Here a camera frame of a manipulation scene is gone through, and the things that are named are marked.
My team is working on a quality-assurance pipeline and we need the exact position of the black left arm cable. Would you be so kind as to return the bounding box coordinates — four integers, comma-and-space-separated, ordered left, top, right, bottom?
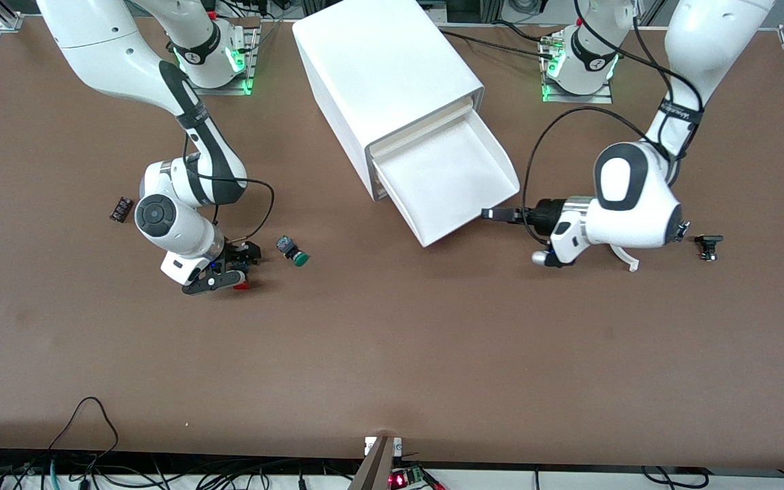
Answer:
523, 0, 704, 242

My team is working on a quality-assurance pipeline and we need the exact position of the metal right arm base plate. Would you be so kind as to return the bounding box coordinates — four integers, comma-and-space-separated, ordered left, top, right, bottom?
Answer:
181, 27, 260, 96

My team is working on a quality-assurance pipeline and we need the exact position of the circuit board with red light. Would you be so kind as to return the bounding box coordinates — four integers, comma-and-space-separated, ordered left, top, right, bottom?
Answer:
389, 466, 444, 490

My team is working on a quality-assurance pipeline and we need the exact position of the black cable on table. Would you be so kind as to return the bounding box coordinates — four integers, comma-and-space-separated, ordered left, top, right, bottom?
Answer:
436, 29, 559, 55

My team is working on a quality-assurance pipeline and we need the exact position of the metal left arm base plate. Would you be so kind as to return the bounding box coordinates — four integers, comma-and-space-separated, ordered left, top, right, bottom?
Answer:
540, 34, 614, 104

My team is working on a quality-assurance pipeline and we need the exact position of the green push button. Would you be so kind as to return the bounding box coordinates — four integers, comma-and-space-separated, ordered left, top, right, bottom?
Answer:
276, 235, 310, 267

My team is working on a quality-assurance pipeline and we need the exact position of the small black flat component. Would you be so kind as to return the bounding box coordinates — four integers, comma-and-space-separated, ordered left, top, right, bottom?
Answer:
695, 234, 725, 261

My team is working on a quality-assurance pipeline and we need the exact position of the black looped cable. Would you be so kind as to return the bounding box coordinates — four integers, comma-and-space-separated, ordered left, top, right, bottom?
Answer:
48, 397, 120, 453

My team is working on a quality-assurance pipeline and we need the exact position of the camera mount post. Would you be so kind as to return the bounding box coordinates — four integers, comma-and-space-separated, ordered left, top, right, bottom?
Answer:
348, 436, 403, 490

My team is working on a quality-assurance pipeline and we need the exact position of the black curved cable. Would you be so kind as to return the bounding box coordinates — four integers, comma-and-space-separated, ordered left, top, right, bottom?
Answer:
640, 465, 709, 489

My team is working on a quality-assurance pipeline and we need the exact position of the white curved plastic arc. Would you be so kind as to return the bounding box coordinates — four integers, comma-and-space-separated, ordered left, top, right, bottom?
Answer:
610, 245, 640, 273

